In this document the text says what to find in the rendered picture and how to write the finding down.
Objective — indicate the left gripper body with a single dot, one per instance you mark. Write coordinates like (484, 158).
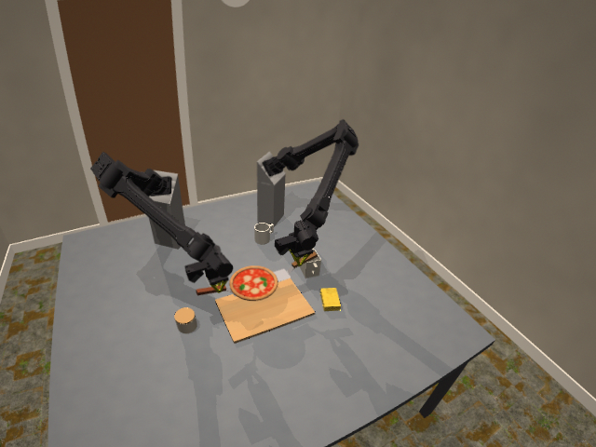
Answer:
(301, 253)

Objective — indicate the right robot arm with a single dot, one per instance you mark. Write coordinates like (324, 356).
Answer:
(110, 176)

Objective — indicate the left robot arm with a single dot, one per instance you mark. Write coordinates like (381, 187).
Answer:
(315, 213)

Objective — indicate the wooden cutting board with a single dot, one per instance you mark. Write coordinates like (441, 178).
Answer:
(246, 319)

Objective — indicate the yellow sponge block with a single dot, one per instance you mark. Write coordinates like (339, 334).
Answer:
(330, 299)

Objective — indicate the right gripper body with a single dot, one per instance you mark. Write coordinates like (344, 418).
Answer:
(217, 280)

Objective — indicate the white spatula with wooden handle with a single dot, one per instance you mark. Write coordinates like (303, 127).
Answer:
(283, 275)

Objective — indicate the margherita pizza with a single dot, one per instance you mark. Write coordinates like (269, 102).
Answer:
(257, 282)

